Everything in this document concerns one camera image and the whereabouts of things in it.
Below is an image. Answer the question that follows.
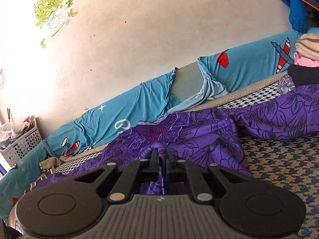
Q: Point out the grey sofa back cushion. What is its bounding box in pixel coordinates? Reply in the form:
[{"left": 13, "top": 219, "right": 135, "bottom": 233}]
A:
[{"left": 171, "top": 62, "right": 205, "bottom": 103}]

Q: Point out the grey floral garment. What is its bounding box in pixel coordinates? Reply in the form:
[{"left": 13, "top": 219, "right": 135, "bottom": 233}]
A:
[{"left": 277, "top": 74, "right": 297, "bottom": 95}]

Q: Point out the clear plastic bag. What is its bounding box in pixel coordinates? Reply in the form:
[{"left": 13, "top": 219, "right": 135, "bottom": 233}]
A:
[{"left": 0, "top": 121, "right": 16, "bottom": 143}]

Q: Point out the pink garment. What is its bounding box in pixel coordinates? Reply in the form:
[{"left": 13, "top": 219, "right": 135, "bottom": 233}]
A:
[{"left": 293, "top": 52, "right": 319, "bottom": 68}]

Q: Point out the houndstooth sofa cover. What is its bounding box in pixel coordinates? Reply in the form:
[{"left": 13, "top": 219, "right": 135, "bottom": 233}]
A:
[{"left": 7, "top": 70, "right": 319, "bottom": 239}]

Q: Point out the blue jacket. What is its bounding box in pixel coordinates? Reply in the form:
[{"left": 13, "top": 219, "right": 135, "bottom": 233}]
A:
[{"left": 270, "top": 0, "right": 319, "bottom": 34}]

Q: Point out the green brown striped folded garment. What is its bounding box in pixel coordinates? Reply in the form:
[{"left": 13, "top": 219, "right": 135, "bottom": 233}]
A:
[{"left": 23, "top": 166, "right": 56, "bottom": 195}]

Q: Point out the black garment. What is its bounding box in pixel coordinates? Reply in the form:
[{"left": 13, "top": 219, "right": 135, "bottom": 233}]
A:
[{"left": 286, "top": 64, "right": 319, "bottom": 88}]

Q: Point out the blue airplane cover pale lining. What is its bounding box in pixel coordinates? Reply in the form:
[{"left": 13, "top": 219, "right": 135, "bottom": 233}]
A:
[{"left": 166, "top": 29, "right": 307, "bottom": 113}]

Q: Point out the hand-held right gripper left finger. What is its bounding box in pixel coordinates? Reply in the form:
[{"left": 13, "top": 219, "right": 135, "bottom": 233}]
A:
[{"left": 73, "top": 148, "right": 160, "bottom": 203}]

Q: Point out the green plant wall sticker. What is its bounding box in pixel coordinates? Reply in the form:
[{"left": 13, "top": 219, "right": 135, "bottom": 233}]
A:
[{"left": 32, "top": 0, "right": 77, "bottom": 48}]

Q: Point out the white perforated laundry basket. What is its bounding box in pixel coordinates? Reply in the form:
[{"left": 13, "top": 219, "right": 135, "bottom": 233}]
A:
[{"left": 0, "top": 117, "right": 43, "bottom": 168}]

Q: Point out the cream garment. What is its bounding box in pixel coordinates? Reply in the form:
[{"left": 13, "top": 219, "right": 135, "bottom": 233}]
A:
[{"left": 293, "top": 33, "right": 319, "bottom": 61}]

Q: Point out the purple floral shirt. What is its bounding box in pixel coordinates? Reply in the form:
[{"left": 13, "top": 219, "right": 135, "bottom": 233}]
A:
[{"left": 32, "top": 83, "right": 319, "bottom": 198}]

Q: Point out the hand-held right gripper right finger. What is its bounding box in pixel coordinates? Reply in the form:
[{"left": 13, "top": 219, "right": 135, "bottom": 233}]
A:
[{"left": 166, "top": 149, "right": 251, "bottom": 203}]

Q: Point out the teal cover with yellow triangles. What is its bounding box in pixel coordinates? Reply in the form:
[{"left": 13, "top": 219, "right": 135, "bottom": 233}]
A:
[{"left": 0, "top": 141, "right": 51, "bottom": 227}]

